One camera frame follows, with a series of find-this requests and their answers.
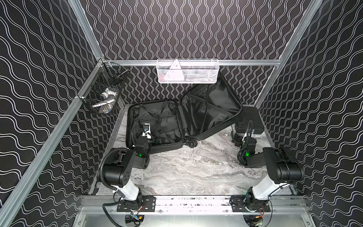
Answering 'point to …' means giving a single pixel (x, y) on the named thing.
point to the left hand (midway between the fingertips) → (149, 128)
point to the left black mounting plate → (144, 203)
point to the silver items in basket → (108, 98)
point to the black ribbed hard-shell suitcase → (206, 108)
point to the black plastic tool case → (250, 120)
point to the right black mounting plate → (244, 204)
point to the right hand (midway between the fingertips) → (244, 135)
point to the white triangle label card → (175, 73)
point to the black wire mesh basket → (108, 75)
